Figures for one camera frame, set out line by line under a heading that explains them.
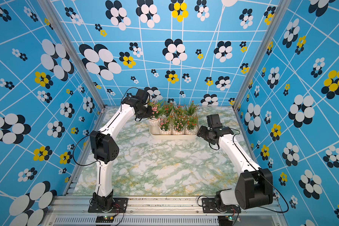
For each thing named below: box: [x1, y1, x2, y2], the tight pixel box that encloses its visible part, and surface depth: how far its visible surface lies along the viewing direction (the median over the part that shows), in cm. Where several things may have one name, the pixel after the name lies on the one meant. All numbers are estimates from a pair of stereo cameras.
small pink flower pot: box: [173, 104, 186, 117], surface depth 104 cm
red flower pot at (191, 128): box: [185, 115, 199, 136], surface depth 98 cm
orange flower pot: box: [184, 100, 201, 117], surface depth 104 cm
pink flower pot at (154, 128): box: [147, 99, 165, 135], surface depth 90 cm
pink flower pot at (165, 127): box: [159, 117, 172, 135], surface depth 98 cm
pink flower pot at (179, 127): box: [172, 115, 187, 135], surface depth 93 cm
